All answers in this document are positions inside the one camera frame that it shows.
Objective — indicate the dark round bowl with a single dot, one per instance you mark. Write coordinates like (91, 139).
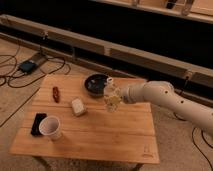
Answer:
(95, 84)

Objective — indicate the white paper cup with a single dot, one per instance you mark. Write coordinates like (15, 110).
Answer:
(51, 127)

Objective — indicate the black smartphone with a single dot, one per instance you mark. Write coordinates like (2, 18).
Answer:
(35, 126)

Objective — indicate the blue power adapter box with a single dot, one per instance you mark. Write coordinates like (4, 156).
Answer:
(27, 67)

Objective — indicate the wooden folding table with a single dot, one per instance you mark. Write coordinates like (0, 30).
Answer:
(126, 135)

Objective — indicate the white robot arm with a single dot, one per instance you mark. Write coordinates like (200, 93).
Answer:
(160, 93)

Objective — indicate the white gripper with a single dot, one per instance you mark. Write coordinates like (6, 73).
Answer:
(128, 95)

